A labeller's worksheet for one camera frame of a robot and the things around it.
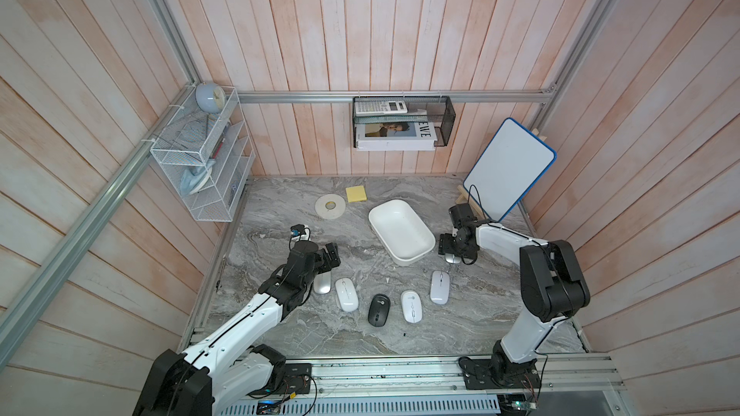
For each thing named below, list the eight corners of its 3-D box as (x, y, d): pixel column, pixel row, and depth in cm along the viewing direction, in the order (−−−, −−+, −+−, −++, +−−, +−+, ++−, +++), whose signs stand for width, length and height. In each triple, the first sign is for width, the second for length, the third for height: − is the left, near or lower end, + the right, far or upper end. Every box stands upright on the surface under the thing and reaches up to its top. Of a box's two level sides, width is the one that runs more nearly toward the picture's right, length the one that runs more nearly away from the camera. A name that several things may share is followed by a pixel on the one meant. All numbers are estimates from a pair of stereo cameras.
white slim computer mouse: (341, 315, 86) (340, 312, 84) (334, 283, 92) (333, 279, 90) (360, 310, 87) (360, 306, 85) (352, 279, 93) (352, 275, 91)
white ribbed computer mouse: (402, 324, 84) (403, 321, 82) (400, 293, 90) (401, 290, 88) (422, 324, 84) (424, 321, 82) (419, 293, 90) (420, 290, 88)
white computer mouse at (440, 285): (429, 302, 89) (431, 299, 86) (430, 272, 95) (432, 268, 93) (448, 306, 88) (450, 303, 86) (448, 275, 94) (450, 271, 92)
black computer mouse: (368, 326, 84) (368, 324, 82) (368, 297, 90) (368, 294, 88) (390, 326, 84) (391, 324, 82) (388, 297, 90) (389, 294, 88)
